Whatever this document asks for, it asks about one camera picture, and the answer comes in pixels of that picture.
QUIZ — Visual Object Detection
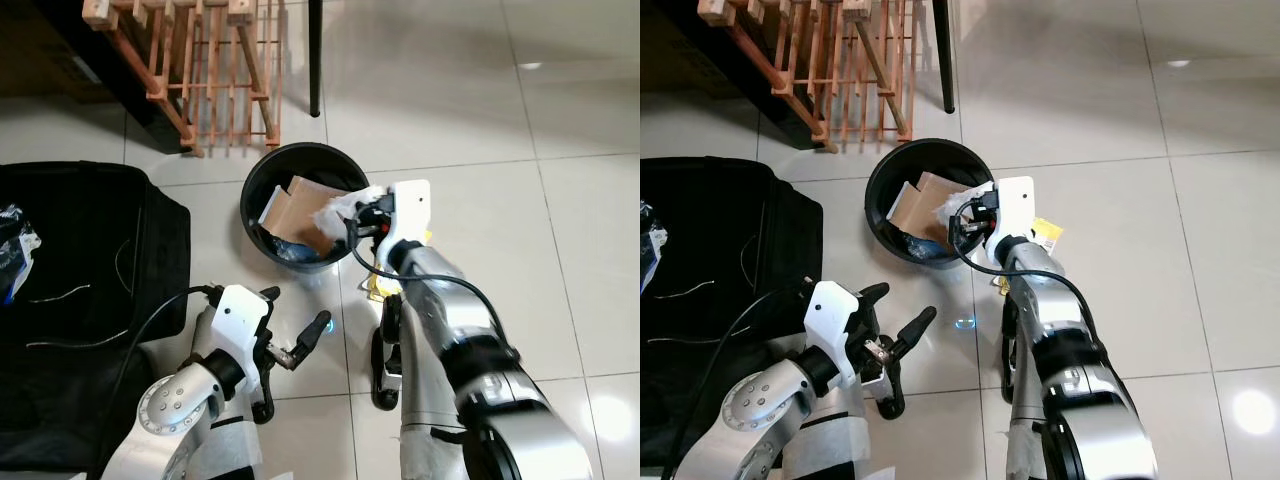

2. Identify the black fabric bag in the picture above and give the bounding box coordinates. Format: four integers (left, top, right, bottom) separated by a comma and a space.
0, 160, 193, 471
640, 155, 823, 471

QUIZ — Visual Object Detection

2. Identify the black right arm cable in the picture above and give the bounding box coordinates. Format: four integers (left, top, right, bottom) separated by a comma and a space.
948, 205, 1106, 351
345, 215, 521, 361

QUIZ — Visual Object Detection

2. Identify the white tissue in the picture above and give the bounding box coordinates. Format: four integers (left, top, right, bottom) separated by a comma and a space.
313, 190, 366, 238
926, 185, 976, 231

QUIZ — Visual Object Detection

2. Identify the wooden slat rack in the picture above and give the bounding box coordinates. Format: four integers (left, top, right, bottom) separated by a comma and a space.
82, 0, 284, 158
697, 0, 916, 153

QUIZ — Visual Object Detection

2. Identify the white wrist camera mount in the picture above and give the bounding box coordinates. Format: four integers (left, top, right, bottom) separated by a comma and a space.
385, 180, 432, 263
990, 176, 1035, 256
805, 280, 866, 391
195, 285, 273, 396

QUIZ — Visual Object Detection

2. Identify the black round rubbish bin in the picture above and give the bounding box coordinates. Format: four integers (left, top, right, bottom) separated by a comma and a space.
241, 143, 373, 274
865, 138, 1001, 269

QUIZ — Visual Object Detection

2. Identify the blue white plastic bag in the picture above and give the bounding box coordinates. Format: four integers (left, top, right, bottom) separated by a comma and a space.
0, 203, 43, 306
640, 200, 663, 296

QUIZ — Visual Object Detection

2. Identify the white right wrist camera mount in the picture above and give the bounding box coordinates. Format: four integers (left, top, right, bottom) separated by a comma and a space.
385, 180, 432, 263
990, 176, 1035, 256

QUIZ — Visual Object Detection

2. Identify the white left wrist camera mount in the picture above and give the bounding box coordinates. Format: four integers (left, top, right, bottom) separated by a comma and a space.
805, 280, 866, 391
195, 285, 273, 396

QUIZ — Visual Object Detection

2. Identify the brown cardboard piece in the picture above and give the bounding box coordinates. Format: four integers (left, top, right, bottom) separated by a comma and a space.
258, 176, 351, 256
885, 172, 966, 251

